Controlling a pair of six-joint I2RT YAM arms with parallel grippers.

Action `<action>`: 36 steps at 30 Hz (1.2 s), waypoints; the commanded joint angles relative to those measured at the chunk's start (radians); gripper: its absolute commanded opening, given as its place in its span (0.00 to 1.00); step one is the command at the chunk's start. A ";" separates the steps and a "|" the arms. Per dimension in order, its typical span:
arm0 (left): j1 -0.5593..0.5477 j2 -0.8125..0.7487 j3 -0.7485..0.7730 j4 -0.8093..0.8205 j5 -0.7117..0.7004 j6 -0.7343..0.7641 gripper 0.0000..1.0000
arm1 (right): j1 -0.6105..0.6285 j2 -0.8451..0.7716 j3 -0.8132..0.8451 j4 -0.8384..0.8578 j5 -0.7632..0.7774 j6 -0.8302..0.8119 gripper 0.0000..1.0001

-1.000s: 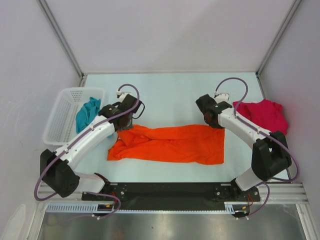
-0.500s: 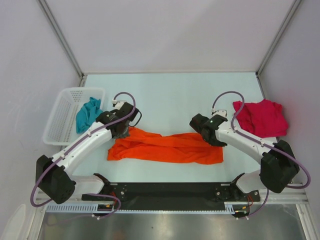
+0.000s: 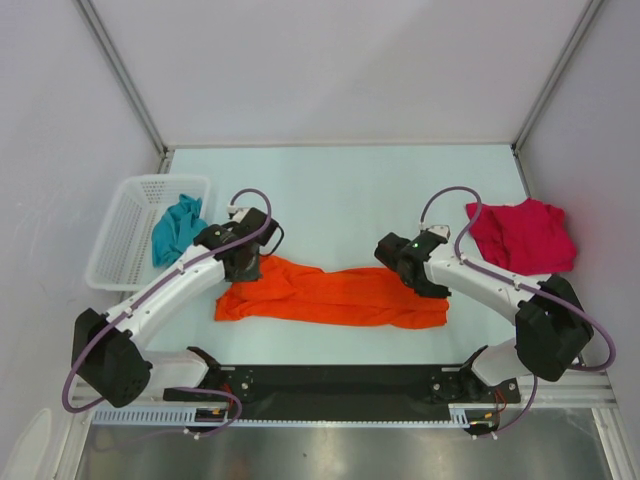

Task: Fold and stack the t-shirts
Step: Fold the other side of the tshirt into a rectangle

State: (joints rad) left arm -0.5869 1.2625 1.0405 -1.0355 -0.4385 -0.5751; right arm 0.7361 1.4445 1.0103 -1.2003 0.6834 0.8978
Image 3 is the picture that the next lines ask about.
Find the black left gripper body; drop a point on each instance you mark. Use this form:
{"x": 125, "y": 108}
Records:
{"x": 250, "y": 274}

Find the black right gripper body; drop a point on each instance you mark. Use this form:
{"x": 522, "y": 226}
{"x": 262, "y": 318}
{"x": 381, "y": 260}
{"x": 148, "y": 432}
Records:
{"x": 430, "y": 289}

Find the orange t-shirt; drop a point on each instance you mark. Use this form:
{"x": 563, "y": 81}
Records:
{"x": 359, "y": 297}

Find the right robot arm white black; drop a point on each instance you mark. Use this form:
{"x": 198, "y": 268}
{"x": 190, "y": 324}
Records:
{"x": 550, "y": 331}

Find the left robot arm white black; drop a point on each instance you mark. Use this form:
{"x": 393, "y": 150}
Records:
{"x": 110, "y": 350}

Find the teal t-shirt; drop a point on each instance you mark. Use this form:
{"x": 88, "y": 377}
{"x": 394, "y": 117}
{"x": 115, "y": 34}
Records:
{"x": 176, "y": 230}

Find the white plastic basket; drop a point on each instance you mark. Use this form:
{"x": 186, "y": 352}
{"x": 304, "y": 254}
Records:
{"x": 121, "y": 260}

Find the magenta folded t-shirt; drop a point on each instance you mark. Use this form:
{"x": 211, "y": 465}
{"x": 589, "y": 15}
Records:
{"x": 529, "y": 238}

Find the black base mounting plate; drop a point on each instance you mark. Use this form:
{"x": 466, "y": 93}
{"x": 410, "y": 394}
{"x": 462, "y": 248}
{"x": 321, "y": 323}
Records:
{"x": 355, "y": 393}

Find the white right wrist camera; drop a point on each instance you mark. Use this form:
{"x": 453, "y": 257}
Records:
{"x": 440, "y": 230}

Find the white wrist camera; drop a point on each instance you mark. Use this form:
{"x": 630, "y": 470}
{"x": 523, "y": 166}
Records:
{"x": 236, "y": 213}
{"x": 440, "y": 230}

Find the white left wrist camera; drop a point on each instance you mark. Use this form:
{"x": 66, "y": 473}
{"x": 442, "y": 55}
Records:
{"x": 236, "y": 213}

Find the white slotted cable duct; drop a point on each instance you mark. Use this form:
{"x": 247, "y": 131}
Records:
{"x": 178, "y": 416}

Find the aluminium frame rail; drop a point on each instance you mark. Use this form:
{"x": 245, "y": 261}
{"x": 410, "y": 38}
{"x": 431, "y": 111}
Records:
{"x": 570, "y": 387}

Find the left corner frame post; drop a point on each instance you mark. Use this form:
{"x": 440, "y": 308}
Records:
{"x": 110, "y": 52}

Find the corner frame post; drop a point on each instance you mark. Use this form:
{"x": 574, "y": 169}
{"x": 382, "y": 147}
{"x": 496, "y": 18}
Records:
{"x": 569, "y": 50}
{"x": 110, "y": 52}

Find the right corner frame post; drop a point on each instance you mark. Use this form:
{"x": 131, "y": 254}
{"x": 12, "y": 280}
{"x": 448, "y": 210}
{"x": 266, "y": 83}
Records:
{"x": 569, "y": 50}

